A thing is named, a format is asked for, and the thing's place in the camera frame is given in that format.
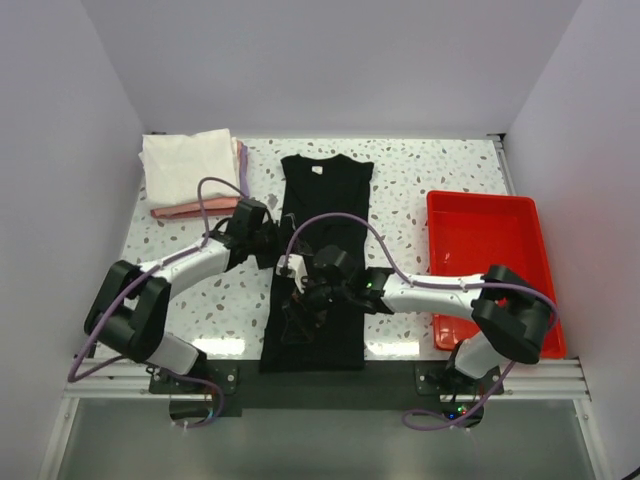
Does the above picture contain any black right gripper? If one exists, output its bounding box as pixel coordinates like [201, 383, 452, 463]
[282, 269, 352, 346]

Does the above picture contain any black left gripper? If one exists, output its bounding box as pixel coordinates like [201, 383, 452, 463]
[247, 213, 312, 269]

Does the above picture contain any black t shirt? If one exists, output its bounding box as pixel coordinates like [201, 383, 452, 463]
[258, 153, 375, 374]

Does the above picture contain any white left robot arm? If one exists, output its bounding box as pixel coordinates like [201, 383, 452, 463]
[84, 199, 281, 392]

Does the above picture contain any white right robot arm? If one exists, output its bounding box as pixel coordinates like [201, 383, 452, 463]
[277, 245, 555, 393]

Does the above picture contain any purple folded t shirt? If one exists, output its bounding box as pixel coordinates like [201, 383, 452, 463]
[239, 145, 250, 196]

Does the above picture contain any white folded t shirt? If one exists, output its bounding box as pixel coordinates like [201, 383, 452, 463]
[139, 129, 240, 209]

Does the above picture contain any red plastic bin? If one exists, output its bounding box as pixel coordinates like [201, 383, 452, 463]
[426, 189, 568, 359]

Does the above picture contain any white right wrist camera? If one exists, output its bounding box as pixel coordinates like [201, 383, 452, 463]
[275, 254, 308, 293]

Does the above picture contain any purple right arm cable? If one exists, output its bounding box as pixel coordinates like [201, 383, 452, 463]
[284, 212, 559, 430]

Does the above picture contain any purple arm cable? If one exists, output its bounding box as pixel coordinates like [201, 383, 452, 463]
[67, 176, 251, 429]
[284, 212, 559, 430]

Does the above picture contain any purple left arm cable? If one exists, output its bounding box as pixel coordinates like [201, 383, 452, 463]
[67, 176, 251, 429]

